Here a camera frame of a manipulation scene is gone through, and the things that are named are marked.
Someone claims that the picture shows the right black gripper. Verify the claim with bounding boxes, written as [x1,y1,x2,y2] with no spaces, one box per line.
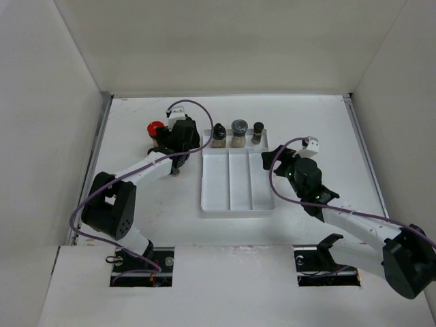
[261,145,311,198]

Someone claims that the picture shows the red lid sauce jar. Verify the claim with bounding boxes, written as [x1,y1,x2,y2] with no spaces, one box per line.
[147,121,169,147]

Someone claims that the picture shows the small spice jar black cap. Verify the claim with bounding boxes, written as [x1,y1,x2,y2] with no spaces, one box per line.
[251,122,264,145]

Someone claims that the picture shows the knob-cap jar tan chunks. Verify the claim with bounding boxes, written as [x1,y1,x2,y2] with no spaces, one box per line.
[211,123,227,149]

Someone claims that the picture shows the small brown spice jar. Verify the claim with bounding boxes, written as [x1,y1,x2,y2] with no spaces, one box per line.
[170,167,180,177]

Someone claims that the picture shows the clear-lid grinder white powder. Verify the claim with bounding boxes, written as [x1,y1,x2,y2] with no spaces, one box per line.
[230,119,248,148]

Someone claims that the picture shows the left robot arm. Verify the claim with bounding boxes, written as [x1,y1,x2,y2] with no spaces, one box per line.
[81,116,200,272]

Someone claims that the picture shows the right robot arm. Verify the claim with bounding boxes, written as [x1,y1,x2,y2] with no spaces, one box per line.
[261,137,435,299]

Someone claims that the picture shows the white plastic organizer tray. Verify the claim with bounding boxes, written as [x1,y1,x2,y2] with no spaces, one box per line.
[200,128,275,218]

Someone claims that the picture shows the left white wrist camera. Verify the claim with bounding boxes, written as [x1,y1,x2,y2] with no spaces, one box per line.
[166,105,186,131]

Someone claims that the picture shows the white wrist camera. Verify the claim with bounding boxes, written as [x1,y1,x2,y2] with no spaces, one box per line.
[166,105,186,131]
[299,137,320,158]

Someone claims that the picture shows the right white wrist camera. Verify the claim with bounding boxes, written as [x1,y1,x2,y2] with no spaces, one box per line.
[299,137,320,158]

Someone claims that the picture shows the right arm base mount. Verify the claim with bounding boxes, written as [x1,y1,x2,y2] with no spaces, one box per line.
[294,234,360,287]

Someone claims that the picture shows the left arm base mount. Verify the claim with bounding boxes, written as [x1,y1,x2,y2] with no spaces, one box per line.
[105,247,175,287]

